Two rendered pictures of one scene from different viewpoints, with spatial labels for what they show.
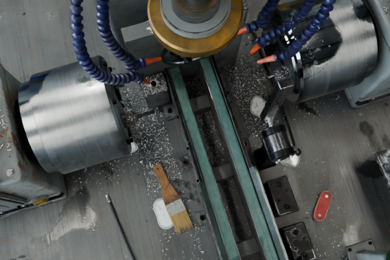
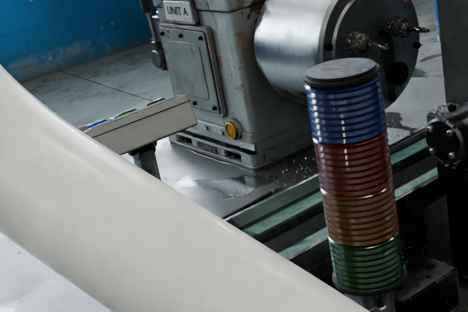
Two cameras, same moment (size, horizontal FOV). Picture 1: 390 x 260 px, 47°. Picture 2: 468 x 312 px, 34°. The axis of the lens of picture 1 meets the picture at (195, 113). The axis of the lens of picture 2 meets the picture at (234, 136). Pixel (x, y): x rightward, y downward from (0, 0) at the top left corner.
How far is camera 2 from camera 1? 126 cm
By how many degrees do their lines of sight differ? 67
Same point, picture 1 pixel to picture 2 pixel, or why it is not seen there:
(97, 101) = not seen: outside the picture
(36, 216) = (219, 168)
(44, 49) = (424, 102)
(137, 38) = not seen: outside the picture
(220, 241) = (267, 209)
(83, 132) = not seen: outside the picture
